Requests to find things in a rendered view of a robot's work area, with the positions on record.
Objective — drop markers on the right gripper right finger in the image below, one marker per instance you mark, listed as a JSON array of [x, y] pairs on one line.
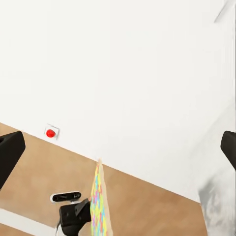
[[228, 146]]

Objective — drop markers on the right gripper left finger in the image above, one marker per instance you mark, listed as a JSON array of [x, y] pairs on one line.
[[12, 146]]

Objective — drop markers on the electric switch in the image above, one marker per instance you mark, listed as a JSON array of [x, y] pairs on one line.
[[49, 131]]

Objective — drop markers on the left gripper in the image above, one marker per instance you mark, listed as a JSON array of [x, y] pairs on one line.
[[75, 216]]

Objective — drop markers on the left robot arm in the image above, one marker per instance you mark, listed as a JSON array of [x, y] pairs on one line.
[[72, 217]]

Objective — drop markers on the desk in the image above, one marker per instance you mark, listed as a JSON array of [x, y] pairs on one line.
[[215, 176]]

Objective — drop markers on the jigsaw puzzle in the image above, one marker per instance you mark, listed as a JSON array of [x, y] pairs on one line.
[[99, 208]]

